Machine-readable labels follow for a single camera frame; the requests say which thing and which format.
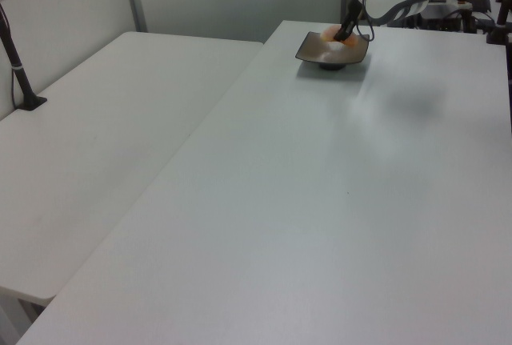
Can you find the white tie band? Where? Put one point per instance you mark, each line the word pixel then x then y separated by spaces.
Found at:
pixel 16 68

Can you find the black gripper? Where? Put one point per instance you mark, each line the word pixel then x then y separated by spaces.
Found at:
pixel 353 14

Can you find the orange bread roll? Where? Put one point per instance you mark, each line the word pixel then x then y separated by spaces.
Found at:
pixel 328 33

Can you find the dark background equipment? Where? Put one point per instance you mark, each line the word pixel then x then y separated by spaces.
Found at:
pixel 452 17

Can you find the square brown ceramic plate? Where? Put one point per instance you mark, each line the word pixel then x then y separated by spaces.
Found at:
pixel 332 53

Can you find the black clamp stand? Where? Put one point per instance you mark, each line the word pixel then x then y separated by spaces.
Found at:
pixel 500 17

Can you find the black pole with base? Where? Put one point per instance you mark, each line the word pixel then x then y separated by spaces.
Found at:
pixel 18 75

